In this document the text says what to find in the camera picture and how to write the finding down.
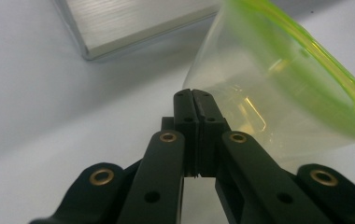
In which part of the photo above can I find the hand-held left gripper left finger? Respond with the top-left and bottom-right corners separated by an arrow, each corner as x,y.
161,88 -> 200,178

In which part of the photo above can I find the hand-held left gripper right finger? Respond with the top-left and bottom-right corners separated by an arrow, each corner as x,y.
192,89 -> 232,178

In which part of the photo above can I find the small clear plastic container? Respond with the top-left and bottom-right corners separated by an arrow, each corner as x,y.
182,0 -> 355,173

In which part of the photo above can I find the silver metal block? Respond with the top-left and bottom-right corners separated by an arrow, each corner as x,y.
52,0 -> 227,62

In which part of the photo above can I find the green plastic lid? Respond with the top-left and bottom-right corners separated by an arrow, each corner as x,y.
225,0 -> 355,144

